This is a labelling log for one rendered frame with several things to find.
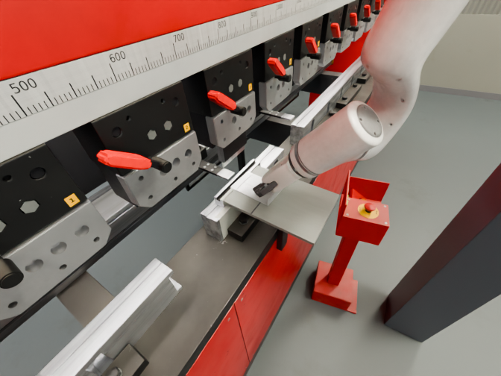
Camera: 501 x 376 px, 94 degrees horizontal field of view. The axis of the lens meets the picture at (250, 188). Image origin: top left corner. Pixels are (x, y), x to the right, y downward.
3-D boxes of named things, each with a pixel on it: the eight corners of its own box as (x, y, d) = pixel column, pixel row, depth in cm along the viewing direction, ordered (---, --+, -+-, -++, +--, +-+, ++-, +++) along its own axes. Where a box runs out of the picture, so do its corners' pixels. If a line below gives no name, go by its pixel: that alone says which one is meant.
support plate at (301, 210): (313, 245, 54) (314, 243, 53) (223, 203, 65) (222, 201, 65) (339, 197, 64) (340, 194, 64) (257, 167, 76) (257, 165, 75)
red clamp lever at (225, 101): (220, 89, 38) (247, 108, 47) (201, 86, 40) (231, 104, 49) (217, 101, 38) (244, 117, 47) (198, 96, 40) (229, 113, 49)
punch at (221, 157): (226, 168, 62) (221, 137, 55) (220, 166, 63) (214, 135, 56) (247, 150, 68) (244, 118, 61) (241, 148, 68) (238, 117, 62)
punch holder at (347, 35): (340, 54, 98) (349, 4, 86) (320, 51, 101) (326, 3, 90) (350, 45, 106) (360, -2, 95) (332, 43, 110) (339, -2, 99)
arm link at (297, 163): (310, 129, 51) (301, 136, 54) (290, 149, 46) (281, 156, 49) (334, 159, 52) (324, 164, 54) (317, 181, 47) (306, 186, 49)
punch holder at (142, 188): (143, 214, 39) (92, 123, 28) (113, 195, 43) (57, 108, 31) (203, 165, 48) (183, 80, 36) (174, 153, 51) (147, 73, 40)
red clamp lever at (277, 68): (279, 56, 50) (292, 76, 59) (262, 54, 52) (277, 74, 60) (276, 65, 50) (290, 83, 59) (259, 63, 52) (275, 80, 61)
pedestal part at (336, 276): (338, 286, 133) (364, 228, 96) (327, 283, 135) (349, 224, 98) (338, 276, 137) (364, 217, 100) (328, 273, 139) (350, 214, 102)
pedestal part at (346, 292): (355, 314, 133) (361, 306, 125) (311, 299, 140) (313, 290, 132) (357, 281, 147) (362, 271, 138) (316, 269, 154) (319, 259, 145)
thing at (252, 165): (224, 207, 67) (222, 200, 65) (215, 204, 68) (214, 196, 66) (260, 168, 78) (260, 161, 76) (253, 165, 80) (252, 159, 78)
